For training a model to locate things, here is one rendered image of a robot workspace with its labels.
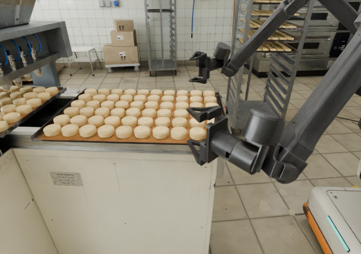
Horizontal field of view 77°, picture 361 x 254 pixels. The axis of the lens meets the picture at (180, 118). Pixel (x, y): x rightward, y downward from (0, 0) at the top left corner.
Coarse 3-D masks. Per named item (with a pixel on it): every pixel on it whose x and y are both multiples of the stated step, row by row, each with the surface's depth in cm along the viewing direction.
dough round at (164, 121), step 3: (159, 117) 76; (162, 117) 76; (165, 117) 76; (156, 120) 74; (159, 120) 74; (162, 120) 74; (165, 120) 74; (168, 120) 74; (156, 123) 73; (159, 123) 73; (162, 123) 73; (165, 123) 73; (168, 123) 73; (156, 126) 74; (165, 126) 73; (168, 126) 74
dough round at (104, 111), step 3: (99, 108) 82; (102, 108) 82; (105, 108) 82; (108, 108) 82; (96, 111) 80; (99, 111) 80; (102, 111) 80; (105, 111) 80; (108, 111) 81; (96, 114) 80; (99, 114) 79; (102, 114) 79; (105, 114) 80; (108, 114) 81
